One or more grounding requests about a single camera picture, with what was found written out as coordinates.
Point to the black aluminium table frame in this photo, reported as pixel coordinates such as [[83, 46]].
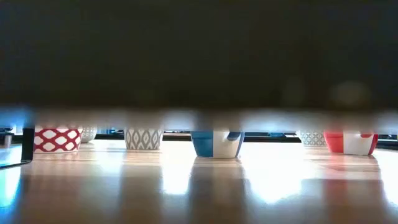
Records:
[[264, 139]]

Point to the green plant with white pot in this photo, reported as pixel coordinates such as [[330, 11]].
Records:
[[89, 134]]

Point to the grey-white mug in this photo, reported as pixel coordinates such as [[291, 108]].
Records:
[[57, 141]]

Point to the grey tile patterned white mug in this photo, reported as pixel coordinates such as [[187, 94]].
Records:
[[312, 138]]

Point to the grey ikat patterned white mug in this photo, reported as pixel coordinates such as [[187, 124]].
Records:
[[143, 140]]

